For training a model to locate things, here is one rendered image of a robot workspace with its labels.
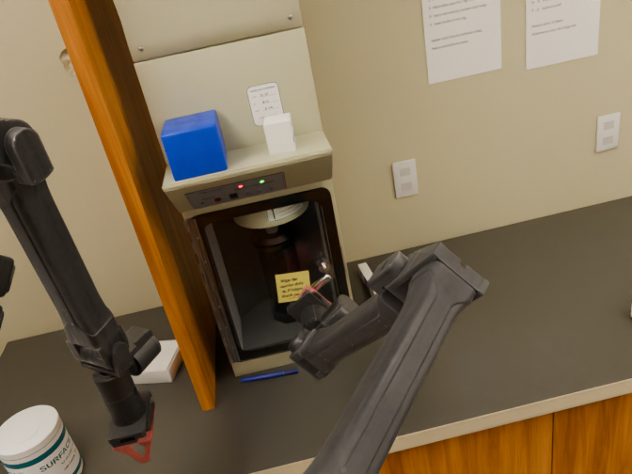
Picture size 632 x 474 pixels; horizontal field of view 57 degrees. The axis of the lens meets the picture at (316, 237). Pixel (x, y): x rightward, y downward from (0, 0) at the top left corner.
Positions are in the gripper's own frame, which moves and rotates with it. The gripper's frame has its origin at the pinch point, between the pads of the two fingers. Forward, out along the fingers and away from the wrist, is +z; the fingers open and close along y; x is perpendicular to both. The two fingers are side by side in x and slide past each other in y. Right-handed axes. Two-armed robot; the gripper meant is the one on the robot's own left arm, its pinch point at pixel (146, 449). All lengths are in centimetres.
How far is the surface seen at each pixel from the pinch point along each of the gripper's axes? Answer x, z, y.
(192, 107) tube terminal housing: -22, -51, 33
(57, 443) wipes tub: 21.0, 4.8, 12.0
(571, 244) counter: -112, 17, 55
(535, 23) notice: -112, -41, 76
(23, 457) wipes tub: 26.1, 2.7, 8.2
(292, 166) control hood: -38, -38, 23
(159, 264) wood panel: -7.9, -23.8, 23.8
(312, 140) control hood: -43, -41, 28
